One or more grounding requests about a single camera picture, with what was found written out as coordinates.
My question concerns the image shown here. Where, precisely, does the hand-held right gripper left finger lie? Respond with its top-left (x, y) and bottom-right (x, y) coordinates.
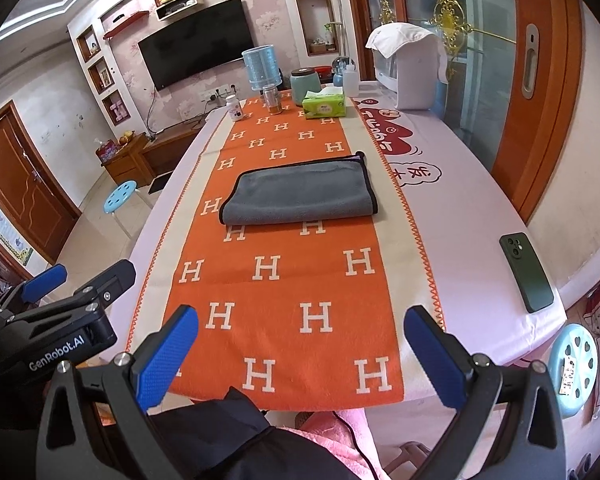
top-left (36, 304), bottom-right (201, 480)

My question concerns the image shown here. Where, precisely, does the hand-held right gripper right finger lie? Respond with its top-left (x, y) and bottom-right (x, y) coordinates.
top-left (404, 304), bottom-right (567, 480)

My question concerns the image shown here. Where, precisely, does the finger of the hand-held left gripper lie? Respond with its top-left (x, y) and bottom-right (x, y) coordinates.
top-left (72, 259), bottom-right (137, 314)
top-left (0, 265), bottom-right (69, 322)

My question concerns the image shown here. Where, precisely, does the grey towel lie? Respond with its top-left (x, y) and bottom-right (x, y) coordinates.
top-left (218, 151), bottom-right (379, 227)

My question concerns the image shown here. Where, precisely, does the blue round stool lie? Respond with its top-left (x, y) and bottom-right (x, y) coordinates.
top-left (103, 180), bottom-right (153, 239)

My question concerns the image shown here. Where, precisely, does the brown wooden door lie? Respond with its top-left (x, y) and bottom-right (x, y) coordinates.
top-left (0, 100), bottom-right (81, 266)

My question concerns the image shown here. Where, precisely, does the person's black jacket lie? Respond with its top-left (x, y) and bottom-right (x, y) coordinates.
top-left (145, 387), bottom-right (361, 480)

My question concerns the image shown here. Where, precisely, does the person's pink garment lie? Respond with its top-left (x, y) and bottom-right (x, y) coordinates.
top-left (300, 407), bottom-right (397, 480)

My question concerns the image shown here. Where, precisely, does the orange patterned blanket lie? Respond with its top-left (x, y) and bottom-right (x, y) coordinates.
top-left (125, 96), bottom-right (448, 411)

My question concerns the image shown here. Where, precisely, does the wooden television cabinet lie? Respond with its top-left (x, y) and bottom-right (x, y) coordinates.
top-left (99, 120), bottom-right (204, 186)

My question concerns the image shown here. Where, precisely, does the dark green phone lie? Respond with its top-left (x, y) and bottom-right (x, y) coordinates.
top-left (498, 232), bottom-right (554, 314)

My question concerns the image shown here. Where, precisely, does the light blue heart stool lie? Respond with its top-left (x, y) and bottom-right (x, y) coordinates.
top-left (547, 323), bottom-right (599, 409)

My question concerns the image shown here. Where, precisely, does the white pill bottle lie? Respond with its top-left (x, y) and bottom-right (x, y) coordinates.
top-left (225, 92), bottom-right (245, 122)

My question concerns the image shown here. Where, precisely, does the glass jar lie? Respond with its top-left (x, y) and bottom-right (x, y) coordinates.
top-left (262, 87), bottom-right (283, 116)

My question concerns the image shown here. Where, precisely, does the black television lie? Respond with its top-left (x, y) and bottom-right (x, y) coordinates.
top-left (138, 0), bottom-right (256, 92)

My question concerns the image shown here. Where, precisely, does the blue water bottle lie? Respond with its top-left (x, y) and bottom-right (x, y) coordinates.
top-left (241, 45), bottom-right (283, 92)

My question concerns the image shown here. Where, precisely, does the teal lidded jar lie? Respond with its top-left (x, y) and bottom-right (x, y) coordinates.
top-left (290, 67), bottom-right (322, 107)

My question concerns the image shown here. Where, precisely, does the green tissue pack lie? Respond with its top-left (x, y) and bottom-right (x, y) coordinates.
top-left (301, 87), bottom-right (348, 120)

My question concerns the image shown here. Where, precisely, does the orange sliding door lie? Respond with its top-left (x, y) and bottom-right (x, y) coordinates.
top-left (495, 0), bottom-right (587, 222)

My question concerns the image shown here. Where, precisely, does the white water dispenser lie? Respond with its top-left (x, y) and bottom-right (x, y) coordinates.
top-left (372, 35), bottom-right (449, 111)

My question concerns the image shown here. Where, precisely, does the clear plastic bottle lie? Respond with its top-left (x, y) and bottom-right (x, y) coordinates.
top-left (341, 58), bottom-right (361, 97)

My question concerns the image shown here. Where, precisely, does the white cloth cover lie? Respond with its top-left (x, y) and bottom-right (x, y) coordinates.
top-left (365, 22), bottom-right (449, 81)

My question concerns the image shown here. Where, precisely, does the red wall shelf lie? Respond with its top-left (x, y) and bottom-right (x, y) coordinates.
top-left (102, 10), bottom-right (150, 41)

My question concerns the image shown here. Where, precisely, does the white wall shelf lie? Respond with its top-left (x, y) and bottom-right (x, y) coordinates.
top-left (155, 0), bottom-right (201, 21)

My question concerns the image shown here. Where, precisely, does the silver door handle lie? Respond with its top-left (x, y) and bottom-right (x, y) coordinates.
top-left (522, 23), bottom-right (540, 100)

